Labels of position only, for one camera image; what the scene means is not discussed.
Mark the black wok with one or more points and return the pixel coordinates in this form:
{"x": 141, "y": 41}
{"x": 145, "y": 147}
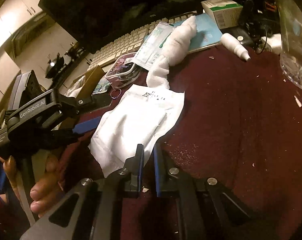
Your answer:
{"x": 54, "y": 66}

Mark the green patterned packet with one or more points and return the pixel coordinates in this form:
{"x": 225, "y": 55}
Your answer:
{"x": 101, "y": 88}

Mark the clear plastic jar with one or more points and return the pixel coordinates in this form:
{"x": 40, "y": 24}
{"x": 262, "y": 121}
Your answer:
{"x": 295, "y": 55}

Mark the kitchen counter with cabinets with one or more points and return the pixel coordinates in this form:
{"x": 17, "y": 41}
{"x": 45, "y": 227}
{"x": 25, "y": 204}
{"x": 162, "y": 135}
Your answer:
{"x": 78, "y": 65}

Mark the green white mask packet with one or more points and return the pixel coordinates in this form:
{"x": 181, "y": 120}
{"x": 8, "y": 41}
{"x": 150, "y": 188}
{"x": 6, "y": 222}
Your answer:
{"x": 153, "y": 45}

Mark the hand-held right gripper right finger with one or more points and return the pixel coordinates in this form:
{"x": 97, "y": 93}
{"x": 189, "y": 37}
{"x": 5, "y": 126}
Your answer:
{"x": 156, "y": 171}

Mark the white charger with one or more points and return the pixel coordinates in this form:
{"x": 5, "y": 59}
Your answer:
{"x": 272, "y": 42}

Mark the white keyboard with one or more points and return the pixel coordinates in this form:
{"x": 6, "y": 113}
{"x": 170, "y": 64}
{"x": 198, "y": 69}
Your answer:
{"x": 121, "y": 40}

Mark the green white carton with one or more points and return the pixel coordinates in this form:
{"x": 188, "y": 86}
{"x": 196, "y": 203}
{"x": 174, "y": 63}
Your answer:
{"x": 223, "y": 12}

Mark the white plastic packet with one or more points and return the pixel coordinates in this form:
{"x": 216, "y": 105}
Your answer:
{"x": 136, "y": 120}

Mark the light blue booklet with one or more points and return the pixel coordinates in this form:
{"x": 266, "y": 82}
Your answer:
{"x": 208, "y": 30}

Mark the white upper kitchen cabinets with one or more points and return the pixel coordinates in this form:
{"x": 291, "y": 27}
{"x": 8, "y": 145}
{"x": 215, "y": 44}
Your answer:
{"x": 11, "y": 17}

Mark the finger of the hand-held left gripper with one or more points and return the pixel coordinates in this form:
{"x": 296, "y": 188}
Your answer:
{"x": 87, "y": 126}
{"x": 80, "y": 102}

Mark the range hood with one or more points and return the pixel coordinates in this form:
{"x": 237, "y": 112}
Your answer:
{"x": 33, "y": 33}

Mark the white squeeze bottle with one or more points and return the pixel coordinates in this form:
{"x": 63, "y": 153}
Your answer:
{"x": 234, "y": 45}

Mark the black monitor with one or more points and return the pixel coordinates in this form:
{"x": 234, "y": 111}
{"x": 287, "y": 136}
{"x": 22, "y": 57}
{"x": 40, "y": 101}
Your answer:
{"x": 116, "y": 5}

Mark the cardboard box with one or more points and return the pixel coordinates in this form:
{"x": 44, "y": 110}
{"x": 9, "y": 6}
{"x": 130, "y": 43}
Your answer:
{"x": 91, "y": 80}

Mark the white towel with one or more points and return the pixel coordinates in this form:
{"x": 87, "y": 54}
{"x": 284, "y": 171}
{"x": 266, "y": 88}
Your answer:
{"x": 178, "y": 42}

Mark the clear printed zip pouch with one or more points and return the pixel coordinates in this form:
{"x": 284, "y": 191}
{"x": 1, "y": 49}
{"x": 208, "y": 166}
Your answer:
{"x": 121, "y": 70}

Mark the person's left hand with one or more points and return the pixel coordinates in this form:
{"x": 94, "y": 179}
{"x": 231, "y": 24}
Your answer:
{"x": 44, "y": 192}

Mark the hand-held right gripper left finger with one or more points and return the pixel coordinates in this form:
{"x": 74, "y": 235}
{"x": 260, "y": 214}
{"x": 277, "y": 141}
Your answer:
{"x": 140, "y": 161}

